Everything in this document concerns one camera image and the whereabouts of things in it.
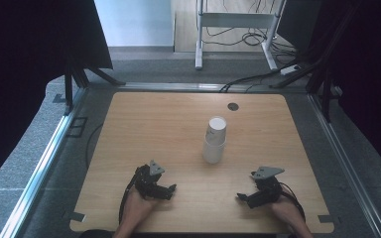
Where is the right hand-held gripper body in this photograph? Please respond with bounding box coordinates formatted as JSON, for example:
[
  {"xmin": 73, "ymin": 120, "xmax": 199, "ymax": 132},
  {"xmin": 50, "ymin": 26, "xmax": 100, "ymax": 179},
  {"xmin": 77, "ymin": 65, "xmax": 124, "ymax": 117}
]
[{"xmin": 247, "ymin": 166, "xmax": 286, "ymax": 209}]

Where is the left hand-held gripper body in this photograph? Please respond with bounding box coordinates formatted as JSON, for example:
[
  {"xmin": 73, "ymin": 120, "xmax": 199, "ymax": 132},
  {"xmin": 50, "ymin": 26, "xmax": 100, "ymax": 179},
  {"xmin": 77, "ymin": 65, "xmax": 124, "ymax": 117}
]
[{"xmin": 133, "ymin": 160, "xmax": 167, "ymax": 200}]

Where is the person's right hand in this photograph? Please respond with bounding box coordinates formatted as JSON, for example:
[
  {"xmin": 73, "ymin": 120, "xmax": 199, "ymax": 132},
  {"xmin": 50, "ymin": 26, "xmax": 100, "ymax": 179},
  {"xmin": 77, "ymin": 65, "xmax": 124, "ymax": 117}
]
[{"xmin": 267, "ymin": 192, "xmax": 304, "ymax": 230}]

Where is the person's left hand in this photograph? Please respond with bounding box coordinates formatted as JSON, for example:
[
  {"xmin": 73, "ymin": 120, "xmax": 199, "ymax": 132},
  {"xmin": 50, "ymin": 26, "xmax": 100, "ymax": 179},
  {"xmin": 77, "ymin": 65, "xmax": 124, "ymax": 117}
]
[{"xmin": 122, "ymin": 186, "xmax": 162, "ymax": 223}]

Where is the black tripod stand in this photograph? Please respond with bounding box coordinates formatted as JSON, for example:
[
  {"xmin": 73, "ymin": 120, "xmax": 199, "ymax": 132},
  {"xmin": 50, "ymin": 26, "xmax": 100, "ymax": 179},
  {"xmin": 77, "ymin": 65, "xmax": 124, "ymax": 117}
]
[{"xmin": 63, "ymin": 60, "xmax": 127, "ymax": 115}]

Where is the white power strip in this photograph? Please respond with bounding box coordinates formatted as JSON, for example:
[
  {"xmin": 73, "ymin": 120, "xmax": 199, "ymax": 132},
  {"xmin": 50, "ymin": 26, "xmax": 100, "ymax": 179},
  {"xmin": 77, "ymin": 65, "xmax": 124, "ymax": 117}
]
[{"xmin": 279, "ymin": 63, "xmax": 302, "ymax": 76}]

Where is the black metal stand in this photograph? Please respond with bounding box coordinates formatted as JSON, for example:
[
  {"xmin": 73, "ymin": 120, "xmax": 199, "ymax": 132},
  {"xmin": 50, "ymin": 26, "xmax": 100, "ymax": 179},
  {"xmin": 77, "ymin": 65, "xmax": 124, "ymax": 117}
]
[{"xmin": 270, "ymin": 0, "xmax": 365, "ymax": 124}]

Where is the dark curtain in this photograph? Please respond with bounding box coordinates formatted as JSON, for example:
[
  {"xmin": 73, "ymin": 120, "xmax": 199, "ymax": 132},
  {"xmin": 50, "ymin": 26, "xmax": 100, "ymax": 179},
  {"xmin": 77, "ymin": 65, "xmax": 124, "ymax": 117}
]
[
  {"xmin": 276, "ymin": 0, "xmax": 381, "ymax": 183},
  {"xmin": 0, "ymin": 0, "xmax": 114, "ymax": 194}
]

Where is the white metal stand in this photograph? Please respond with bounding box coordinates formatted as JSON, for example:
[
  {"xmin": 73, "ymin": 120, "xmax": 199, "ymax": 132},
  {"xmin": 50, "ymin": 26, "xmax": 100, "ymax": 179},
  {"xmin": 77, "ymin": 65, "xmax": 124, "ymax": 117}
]
[{"xmin": 194, "ymin": 0, "xmax": 288, "ymax": 71}]

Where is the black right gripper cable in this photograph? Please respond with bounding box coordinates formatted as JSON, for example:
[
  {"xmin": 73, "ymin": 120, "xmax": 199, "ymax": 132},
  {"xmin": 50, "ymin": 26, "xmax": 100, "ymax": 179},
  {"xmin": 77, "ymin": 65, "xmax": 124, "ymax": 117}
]
[{"xmin": 279, "ymin": 182, "xmax": 307, "ymax": 222}]

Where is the thin black cable loop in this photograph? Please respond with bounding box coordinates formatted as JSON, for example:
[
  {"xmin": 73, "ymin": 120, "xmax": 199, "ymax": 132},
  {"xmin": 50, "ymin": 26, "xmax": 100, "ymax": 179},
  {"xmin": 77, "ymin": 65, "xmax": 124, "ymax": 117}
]
[{"xmin": 84, "ymin": 122, "xmax": 104, "ymax": 171}]

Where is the aluminium rail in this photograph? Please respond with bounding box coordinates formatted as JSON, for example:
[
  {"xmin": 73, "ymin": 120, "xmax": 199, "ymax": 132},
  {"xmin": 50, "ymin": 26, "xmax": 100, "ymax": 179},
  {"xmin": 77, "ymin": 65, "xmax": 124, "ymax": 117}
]
[
  {"xmin": 116, "ymin": 81, "xmax": 281, "ymax": 94},
  {"xmin": 307, "ymin": 93, "xmax": 381, "ymax": 238},
  {"xmin": 0, "ymin": 86, "xmax": 88, "ymax": 238}
]

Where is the thick black floor cable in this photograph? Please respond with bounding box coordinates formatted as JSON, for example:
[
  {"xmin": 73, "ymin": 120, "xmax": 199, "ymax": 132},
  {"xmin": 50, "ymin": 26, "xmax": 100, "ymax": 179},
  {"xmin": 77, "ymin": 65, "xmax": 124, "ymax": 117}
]
[{"xmin": 219, "ymin": 57, "xmax": 301, "ymax": 94}]

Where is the tangle of black floor cables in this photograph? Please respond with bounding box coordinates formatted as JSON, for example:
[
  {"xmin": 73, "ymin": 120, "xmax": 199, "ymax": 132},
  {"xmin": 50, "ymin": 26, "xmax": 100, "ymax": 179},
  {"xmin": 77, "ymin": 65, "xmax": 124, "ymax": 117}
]
[{"xmin": 203, "ymin": 0, "xmax": 300, "ymax": 58}]

